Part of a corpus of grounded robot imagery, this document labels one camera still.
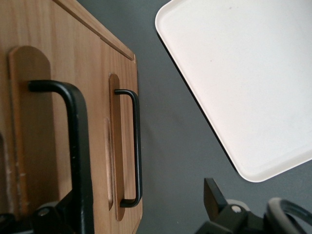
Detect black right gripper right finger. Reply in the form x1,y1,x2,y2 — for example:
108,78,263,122
196,177,269,234

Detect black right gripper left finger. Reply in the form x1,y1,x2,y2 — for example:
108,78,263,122
0,189,74,234

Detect black metal drawer handle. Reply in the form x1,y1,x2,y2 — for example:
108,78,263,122
27,80,95,234
114,89,144,208

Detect oak wooden drawer cabinet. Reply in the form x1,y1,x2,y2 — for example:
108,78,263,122
52,0,145,234

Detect cream rectangular tray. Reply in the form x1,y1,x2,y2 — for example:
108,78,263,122
155,0,312,183

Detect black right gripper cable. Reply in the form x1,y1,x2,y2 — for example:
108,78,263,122
264,196,312,234

